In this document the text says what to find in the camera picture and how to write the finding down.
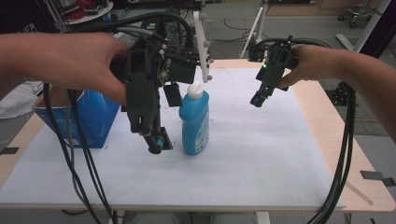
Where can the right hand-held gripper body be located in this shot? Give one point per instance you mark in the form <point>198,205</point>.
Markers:
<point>274,68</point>

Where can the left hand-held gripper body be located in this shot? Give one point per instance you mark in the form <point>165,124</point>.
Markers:
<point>141,93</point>

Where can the blue bottle with white cap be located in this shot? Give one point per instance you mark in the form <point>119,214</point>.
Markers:
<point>194,124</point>

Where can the person's right hand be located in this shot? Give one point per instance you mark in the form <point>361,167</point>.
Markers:
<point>314,63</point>

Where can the person's left hand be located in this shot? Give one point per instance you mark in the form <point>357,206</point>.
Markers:
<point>93,62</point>

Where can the white stand bar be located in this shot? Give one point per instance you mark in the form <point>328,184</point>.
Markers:
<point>253,31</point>
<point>202,46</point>

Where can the white table mat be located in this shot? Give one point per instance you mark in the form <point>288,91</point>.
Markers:
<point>249,149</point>

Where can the blue cardboard box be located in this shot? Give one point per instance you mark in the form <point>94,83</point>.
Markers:
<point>93,115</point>

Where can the office chair base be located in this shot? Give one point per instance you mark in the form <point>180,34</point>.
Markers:
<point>355,14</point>

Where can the white metal floor stand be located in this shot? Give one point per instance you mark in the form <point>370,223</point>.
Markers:
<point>365,29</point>

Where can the white table leg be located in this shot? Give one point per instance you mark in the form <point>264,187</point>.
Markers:
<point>263,218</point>

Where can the white cloth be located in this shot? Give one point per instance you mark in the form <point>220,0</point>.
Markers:
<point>17,99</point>

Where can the black tape piece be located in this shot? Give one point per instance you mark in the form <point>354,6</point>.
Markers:
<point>376,176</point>
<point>8,151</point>

